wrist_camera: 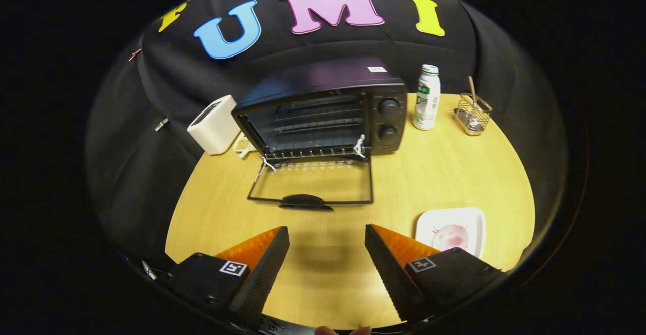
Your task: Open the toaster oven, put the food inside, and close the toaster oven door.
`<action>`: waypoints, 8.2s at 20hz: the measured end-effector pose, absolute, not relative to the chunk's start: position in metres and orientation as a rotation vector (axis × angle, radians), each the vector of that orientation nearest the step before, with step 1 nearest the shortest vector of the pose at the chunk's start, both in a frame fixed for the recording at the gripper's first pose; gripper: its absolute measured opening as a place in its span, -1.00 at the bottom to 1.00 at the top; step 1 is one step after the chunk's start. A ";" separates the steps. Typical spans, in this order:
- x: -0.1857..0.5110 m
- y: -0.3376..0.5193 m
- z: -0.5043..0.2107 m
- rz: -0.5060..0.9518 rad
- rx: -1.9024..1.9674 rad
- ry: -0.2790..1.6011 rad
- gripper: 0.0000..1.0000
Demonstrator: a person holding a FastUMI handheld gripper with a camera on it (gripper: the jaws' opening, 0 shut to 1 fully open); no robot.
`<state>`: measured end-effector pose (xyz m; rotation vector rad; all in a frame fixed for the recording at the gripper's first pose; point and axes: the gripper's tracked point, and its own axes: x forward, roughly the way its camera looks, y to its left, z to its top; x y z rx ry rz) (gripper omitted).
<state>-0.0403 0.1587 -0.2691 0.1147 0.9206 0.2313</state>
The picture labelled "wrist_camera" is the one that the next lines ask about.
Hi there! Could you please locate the metal wire basket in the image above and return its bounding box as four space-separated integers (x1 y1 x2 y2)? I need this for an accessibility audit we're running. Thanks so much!
452 93 494 137

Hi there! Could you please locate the pink round food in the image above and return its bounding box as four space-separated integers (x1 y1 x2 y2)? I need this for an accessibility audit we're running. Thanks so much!
432 224 470 253

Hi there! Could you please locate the white pop-up toaster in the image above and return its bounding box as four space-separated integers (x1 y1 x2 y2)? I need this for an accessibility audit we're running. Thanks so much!
187 94 241 156

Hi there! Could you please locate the white bottle green label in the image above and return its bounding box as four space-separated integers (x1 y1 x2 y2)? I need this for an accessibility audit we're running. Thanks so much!
411 64 441 131

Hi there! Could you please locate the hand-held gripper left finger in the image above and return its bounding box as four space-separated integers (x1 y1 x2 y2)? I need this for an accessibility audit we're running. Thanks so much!
166 226 291 328

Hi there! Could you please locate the white square plate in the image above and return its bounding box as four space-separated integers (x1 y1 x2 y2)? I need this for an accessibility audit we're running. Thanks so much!
414 206 487 260

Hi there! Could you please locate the black toaster oven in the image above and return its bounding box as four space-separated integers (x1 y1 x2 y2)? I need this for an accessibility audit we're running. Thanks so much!
231 56 409 211

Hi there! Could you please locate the wooden handled spoon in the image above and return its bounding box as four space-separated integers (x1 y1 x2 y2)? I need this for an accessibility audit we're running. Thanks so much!
467 76 480 125

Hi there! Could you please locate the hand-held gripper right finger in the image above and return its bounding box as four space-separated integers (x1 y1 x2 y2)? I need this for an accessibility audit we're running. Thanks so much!
364 223 505 324

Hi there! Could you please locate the small beige item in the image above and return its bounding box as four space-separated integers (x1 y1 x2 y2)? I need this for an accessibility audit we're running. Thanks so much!
233 135 256 157

